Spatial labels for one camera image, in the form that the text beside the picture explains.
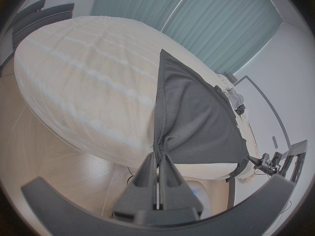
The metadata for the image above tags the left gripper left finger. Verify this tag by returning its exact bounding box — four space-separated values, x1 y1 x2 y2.
113 153 158 214

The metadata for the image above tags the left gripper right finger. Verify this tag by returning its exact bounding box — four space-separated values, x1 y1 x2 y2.
159 153 204 214

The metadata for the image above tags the black T-shirt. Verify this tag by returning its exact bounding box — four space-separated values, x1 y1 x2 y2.
151 49 256 182

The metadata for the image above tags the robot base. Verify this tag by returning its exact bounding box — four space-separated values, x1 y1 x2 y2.
183 180 212 218

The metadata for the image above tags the pile of clothes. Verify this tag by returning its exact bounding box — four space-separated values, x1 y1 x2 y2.
225 88 250 123

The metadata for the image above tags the bed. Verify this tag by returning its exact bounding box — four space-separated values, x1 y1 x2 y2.
13 16 291 209

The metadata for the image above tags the white printed pillow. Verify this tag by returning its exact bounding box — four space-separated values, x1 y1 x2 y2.
217 73 234 90

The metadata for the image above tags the grey bedside table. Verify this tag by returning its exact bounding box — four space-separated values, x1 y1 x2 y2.
223 71 238 82

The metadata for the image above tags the blue-green curtain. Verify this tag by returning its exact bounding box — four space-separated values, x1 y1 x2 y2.
91 0 192 31
161 0 283 76

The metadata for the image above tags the black chest of drawers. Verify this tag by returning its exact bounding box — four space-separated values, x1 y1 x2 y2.
11 0 74 51

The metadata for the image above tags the black cable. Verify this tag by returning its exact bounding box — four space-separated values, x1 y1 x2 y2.
126 167 135 185

